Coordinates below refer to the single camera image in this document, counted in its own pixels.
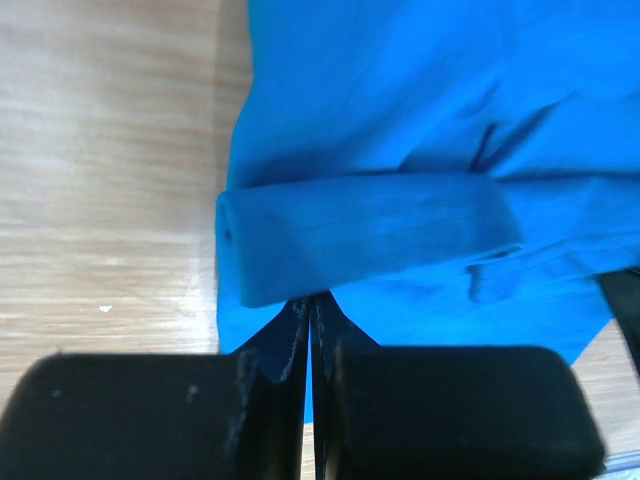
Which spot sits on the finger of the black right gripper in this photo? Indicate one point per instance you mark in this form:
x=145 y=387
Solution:
x=622 y=292

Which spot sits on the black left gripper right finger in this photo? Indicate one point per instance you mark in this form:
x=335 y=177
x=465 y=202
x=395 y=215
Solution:
x=478 y=412

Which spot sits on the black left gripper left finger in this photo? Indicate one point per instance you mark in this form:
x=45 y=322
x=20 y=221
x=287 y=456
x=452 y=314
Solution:
x=164 y=416

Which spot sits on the blue t shirt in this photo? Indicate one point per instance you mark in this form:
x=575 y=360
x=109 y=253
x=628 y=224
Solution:
x=454 y=172

